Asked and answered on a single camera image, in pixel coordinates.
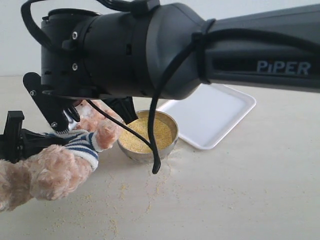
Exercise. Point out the beige teddy bear striped sweater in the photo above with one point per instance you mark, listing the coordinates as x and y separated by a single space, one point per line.
58 170

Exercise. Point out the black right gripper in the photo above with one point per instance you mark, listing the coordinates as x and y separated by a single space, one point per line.
123 106

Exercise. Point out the steel bowl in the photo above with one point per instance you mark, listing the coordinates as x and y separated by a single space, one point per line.
149 157

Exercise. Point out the white rectangular plastic tray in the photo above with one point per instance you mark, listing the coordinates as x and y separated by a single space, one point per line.
206 116

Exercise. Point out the yellow millet grain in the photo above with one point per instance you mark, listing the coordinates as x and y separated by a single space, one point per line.
162 135

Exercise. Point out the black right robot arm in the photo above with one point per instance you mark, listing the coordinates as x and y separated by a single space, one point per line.
167 51

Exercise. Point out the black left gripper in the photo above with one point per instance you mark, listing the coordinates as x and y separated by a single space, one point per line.
16 142

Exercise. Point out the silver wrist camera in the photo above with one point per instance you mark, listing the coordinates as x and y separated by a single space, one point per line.
60 113

